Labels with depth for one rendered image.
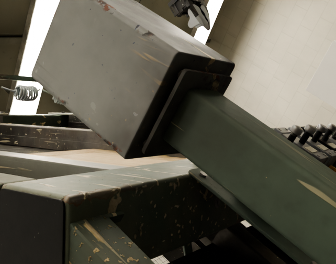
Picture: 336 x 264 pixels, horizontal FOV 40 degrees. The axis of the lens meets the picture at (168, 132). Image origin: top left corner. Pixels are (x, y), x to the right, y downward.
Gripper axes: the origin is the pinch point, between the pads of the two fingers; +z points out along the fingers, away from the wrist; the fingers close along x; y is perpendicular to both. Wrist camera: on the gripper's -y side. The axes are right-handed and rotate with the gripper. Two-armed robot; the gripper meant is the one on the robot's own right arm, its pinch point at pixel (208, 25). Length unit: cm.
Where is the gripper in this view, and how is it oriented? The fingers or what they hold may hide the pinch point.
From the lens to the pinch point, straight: 151.8
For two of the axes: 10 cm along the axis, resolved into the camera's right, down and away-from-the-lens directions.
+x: -6.3, 1.5, -7.6
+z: 4.6, 8.7, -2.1
